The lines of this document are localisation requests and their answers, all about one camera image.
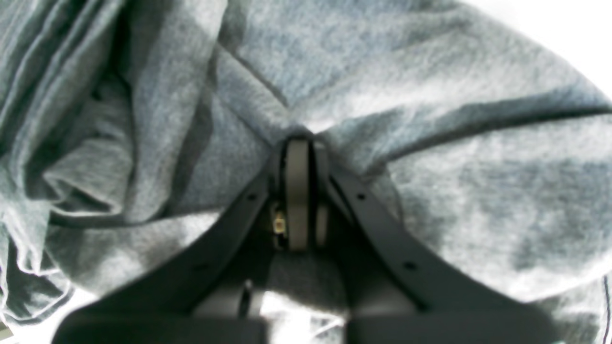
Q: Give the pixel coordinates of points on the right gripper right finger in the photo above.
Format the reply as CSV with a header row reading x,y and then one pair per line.
x,y
399,292

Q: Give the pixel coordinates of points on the grey t-shirt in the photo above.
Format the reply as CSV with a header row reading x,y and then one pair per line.
x,y
128,126

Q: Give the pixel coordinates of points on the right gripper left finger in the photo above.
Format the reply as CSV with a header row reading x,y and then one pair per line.
x,y
210,293

